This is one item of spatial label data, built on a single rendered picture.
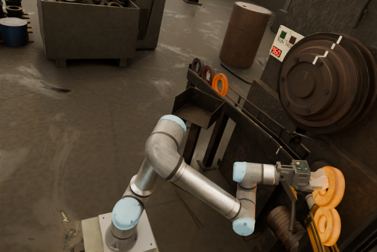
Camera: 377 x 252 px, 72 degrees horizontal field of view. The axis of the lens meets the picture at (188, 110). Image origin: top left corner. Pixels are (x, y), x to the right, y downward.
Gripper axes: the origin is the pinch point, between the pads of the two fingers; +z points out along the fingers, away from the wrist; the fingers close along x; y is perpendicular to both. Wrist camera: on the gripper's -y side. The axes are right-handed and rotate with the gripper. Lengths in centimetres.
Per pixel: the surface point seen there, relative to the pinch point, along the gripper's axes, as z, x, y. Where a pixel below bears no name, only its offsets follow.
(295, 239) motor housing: -5.2, 3.4, -41.0
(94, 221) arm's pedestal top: -102, -4, -37
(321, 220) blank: 2.8, 2.8, -24.6
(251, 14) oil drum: -18, 325, -5
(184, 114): -68, 66, -16
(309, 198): 0.6, 14.3, -25.2
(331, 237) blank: 3.1, -7.5, -21.1
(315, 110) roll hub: -1.1, 29.2, 13.7
